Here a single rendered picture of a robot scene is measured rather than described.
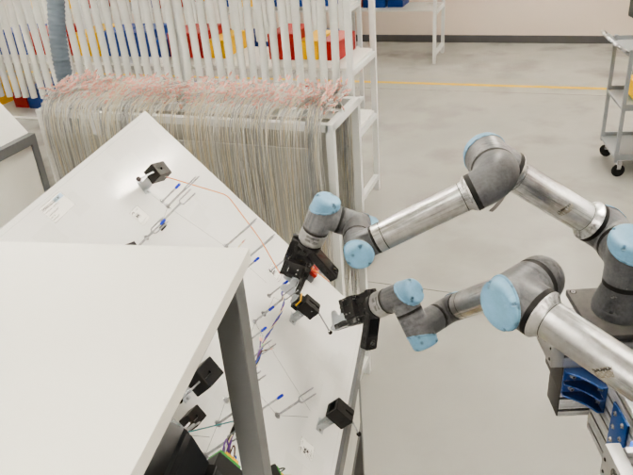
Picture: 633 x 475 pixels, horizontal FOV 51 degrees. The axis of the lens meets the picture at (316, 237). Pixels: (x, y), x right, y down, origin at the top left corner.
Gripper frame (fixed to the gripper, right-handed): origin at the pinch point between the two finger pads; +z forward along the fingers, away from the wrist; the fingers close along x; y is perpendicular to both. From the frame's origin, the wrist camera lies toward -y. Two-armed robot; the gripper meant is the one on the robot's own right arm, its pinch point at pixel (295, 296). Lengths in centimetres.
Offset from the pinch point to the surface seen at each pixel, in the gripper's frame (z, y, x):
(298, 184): 5, 9, -73
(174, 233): -10.0, 38.6, 4.0
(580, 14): 13, -281, -773
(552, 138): 65, -202, -422
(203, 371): -12, 18, 52
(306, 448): 14.3, -14.0, 40.4
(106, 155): -22, 63, -4
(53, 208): -22, 64, 27
